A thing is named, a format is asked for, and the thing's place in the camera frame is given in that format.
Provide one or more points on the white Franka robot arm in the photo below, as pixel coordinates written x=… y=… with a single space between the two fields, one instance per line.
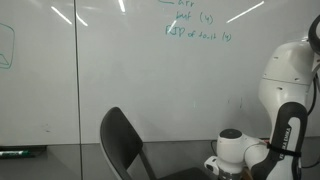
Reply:
x=283 y=83

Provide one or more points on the wide whiteboard panel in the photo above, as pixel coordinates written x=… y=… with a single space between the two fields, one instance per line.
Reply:
x=166 y=83

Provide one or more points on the red whiteboard marker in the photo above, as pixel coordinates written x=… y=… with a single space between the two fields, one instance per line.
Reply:
x=266 y=141

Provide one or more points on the green whiteboard marker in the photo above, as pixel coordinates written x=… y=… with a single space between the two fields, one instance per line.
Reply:
x=13 y=153

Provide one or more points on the black office chair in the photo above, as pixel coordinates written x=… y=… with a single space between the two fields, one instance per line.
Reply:
x=116 y=140

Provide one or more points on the green marker on tray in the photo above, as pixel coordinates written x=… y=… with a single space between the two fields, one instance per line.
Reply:
x=38 y=151

